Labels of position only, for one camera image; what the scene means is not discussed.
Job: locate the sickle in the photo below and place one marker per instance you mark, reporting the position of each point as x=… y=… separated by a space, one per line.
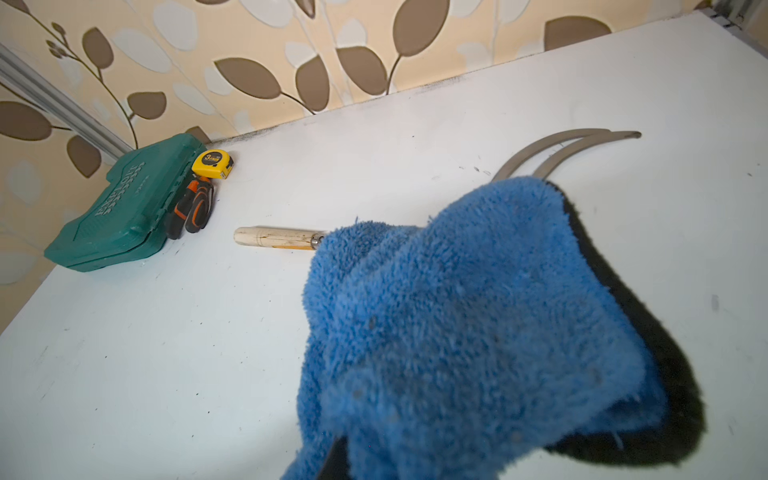
x=279 y=238
x=582 y=139
x=516 y=160

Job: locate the blue grey microfiber rag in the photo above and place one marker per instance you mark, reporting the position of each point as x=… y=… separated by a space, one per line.
x=450 y=351

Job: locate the yellow tape measure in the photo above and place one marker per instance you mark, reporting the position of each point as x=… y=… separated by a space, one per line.
x=213 y=164

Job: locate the green plastic tool case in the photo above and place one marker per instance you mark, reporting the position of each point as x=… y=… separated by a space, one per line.
x=127 y=221

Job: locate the red handled pliers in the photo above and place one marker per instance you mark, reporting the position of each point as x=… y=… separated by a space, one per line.
x=192 y=211

